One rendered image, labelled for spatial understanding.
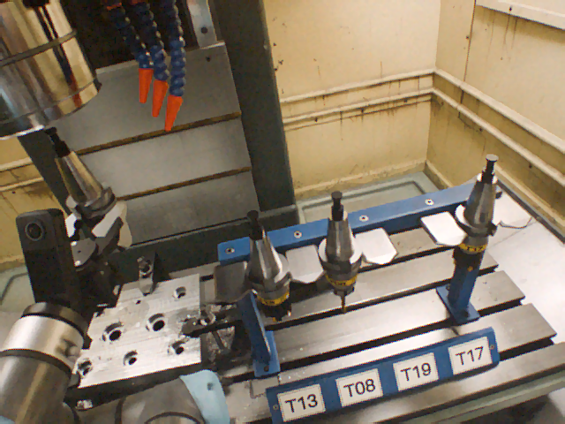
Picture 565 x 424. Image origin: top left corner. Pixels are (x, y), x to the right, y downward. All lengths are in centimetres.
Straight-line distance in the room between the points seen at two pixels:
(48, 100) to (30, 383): 28
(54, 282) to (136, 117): 58
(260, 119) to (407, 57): 70
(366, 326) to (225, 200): 54
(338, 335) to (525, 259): 59
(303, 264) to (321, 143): 102
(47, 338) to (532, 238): 113
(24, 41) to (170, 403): 39
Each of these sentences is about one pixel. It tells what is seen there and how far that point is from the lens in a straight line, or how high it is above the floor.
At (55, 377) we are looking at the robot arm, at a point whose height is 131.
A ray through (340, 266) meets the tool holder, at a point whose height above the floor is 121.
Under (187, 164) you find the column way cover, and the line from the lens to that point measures 102.
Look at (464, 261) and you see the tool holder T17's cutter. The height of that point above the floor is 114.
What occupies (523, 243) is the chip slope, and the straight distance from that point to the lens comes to 120.
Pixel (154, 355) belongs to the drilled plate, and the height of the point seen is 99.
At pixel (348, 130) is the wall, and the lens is 152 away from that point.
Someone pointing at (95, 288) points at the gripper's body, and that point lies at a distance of 51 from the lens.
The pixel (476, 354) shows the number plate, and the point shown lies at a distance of 80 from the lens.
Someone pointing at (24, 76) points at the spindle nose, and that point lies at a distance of 44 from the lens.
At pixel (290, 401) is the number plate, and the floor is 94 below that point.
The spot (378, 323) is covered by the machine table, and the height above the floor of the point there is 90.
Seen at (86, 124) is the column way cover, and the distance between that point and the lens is 100.
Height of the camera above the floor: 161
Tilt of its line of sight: 39 degrees down
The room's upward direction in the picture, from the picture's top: 11 degrees counter-clockwise
